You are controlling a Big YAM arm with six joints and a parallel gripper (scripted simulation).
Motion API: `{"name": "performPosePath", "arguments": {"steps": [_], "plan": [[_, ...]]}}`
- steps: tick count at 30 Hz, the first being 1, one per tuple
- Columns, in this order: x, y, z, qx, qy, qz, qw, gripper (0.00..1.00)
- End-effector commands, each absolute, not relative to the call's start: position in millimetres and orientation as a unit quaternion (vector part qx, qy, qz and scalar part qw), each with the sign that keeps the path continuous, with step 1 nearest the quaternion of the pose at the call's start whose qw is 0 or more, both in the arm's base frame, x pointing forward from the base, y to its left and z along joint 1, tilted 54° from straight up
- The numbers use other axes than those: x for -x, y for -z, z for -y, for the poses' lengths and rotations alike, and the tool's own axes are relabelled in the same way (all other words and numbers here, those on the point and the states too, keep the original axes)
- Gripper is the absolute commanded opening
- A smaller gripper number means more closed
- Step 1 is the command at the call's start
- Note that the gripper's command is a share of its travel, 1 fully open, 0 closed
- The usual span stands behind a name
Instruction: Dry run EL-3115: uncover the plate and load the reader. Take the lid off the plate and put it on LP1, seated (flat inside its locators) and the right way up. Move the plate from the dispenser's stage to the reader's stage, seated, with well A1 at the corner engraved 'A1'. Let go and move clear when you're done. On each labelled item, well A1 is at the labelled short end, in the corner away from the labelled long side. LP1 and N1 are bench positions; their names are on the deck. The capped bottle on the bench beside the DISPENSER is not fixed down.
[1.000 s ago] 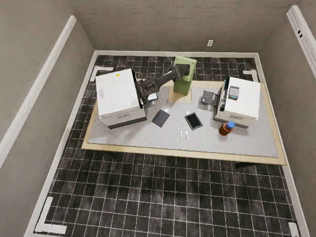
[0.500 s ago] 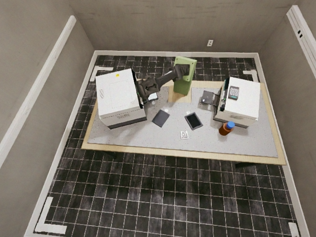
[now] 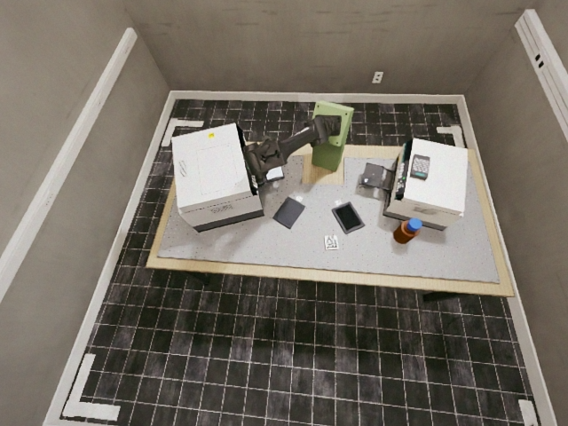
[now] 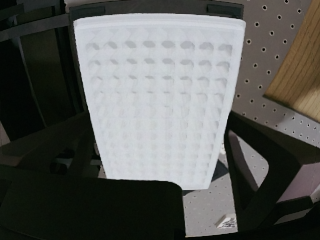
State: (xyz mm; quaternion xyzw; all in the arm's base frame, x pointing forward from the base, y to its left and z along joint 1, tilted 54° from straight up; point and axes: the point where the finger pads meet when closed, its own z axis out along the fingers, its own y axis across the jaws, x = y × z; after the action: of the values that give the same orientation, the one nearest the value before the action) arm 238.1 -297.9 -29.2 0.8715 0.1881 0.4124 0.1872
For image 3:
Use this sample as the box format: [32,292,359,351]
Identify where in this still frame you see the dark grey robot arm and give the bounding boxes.
[243,114,342,179]

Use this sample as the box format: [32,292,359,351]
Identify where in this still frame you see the brown bottle with blue cap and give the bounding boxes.
[393,218,422,244]

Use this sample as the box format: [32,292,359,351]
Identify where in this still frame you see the white multi-well plate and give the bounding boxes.
[267,167,283,179]

